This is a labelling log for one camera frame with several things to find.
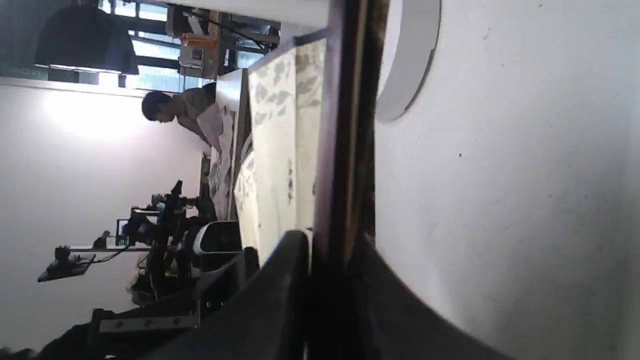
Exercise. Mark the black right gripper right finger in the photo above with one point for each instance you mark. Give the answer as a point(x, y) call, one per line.
point(392, 323)

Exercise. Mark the person in background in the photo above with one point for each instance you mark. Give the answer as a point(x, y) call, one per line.
point(197, 111)

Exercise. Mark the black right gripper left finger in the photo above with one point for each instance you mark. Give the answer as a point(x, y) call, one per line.
point(264, 321)

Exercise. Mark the background robot station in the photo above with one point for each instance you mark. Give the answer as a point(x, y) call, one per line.
point(172, 244)

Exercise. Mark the folding paper fan maroon ribs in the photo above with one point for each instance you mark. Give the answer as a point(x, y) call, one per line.
point(301, 191)

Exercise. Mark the white desk lamp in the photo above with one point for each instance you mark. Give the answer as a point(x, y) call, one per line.
point(411, 36)

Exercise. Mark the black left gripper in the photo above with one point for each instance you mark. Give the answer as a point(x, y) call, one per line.
point(132, 334)

